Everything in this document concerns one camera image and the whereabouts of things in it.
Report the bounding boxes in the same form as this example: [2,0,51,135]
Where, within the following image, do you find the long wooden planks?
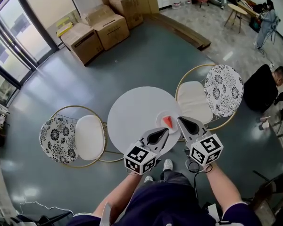
[145,13,212,52]

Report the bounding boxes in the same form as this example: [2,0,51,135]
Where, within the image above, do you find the person's right forearm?
[204,163,244,218]

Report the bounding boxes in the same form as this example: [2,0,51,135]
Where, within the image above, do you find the white plate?
[155,111,181,136]

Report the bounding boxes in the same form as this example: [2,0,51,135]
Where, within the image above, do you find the person's navy clothing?
[72,169,262,226]

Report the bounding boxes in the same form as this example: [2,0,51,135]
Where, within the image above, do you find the white floor cable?
[18,197,75,216]

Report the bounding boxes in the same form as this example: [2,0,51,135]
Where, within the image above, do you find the red watermelon slice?
[162,115,174,129]

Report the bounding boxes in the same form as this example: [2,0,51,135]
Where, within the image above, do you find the yellow flat package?
[56,16,74,38]

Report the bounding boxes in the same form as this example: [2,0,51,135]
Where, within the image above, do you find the floral round cushion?
[39,117,80,164]
[204,64,244,118]

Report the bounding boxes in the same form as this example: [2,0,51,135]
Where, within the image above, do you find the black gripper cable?
[187,160,214,203]

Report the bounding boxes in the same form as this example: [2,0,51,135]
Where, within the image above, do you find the dark wooden chair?
[241,170,283,224]

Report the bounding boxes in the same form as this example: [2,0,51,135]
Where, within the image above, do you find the person's left forearm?
[93,172,142,222]

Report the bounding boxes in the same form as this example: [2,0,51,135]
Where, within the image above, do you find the white seat cushion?
[75,114,106,161]
[177,81,214,125]

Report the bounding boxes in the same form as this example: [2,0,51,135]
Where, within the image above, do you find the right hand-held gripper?
[177,116,224,167]

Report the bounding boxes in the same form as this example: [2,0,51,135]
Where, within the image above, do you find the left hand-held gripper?
[123,127,170,175]

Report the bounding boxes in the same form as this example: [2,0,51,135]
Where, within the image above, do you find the wooden bench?
[236,0,260,18]

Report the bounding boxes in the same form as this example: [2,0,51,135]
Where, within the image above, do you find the black framed glass door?
[0,0,60,105]

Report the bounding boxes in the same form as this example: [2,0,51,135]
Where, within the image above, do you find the small round wooden table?
[224,3,249,34]

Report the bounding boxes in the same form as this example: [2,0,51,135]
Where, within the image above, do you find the gold wire frame chair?
[43,105,126,169]
[175,64,245,132]

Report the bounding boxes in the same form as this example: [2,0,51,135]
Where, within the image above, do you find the white round table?
[107,86,183,157]

